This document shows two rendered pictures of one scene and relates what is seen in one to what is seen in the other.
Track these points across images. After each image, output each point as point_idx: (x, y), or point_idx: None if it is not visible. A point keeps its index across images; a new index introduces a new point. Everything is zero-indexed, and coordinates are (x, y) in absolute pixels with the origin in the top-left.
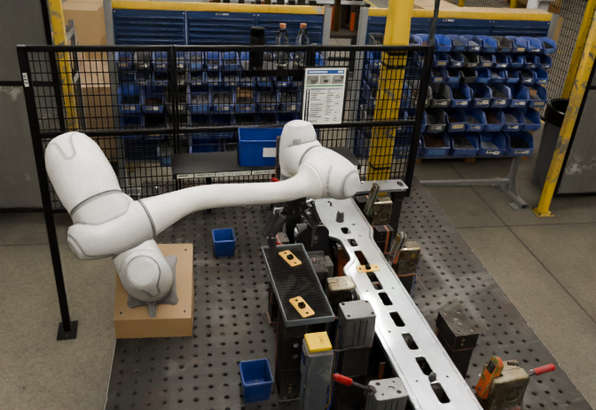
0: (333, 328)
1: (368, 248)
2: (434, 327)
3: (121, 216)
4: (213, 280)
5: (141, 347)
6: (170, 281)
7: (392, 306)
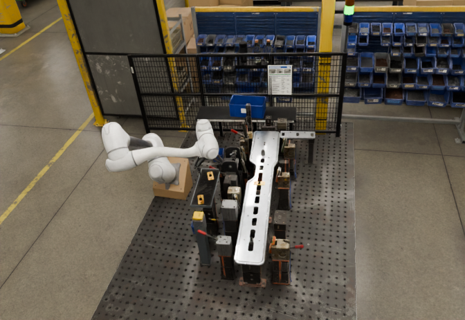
0: None
1: (267, 172)
2: (300, 216)
3: (122, 158)
4: None
5: (162, 201)
6: (171, 176)
7: (257, 203)
